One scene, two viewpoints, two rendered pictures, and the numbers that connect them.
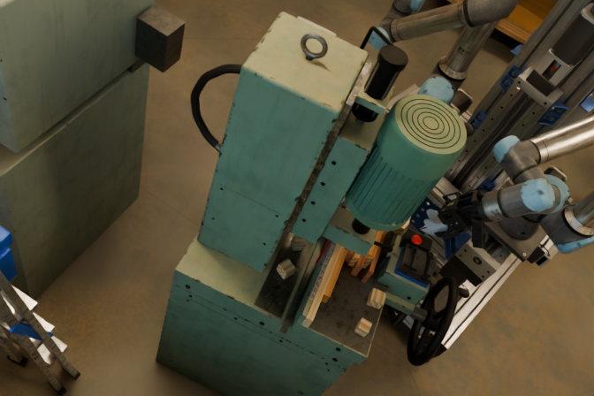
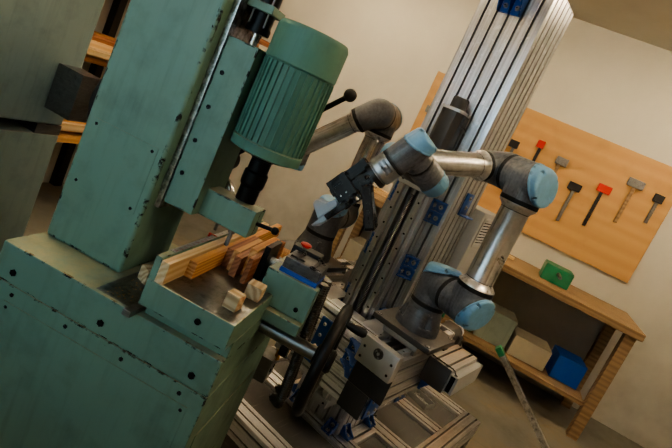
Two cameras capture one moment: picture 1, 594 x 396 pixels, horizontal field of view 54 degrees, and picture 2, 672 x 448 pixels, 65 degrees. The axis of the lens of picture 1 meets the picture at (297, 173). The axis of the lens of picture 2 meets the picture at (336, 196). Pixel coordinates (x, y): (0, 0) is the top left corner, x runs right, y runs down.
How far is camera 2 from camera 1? 1.12 m
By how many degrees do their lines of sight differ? 42
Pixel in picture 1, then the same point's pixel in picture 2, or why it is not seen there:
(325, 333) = (184, 295)
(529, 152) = not seen: hidden behind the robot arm
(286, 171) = (172, 76)
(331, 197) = (215, 126)
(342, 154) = (231, 58)
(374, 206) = (259, 118)
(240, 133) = (133, 33)
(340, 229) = (222, 195)
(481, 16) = (366, 115)
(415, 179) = (299, 71)
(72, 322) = not seen: outside the picture
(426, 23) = (322, 131)
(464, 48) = not seen: hidden behind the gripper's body
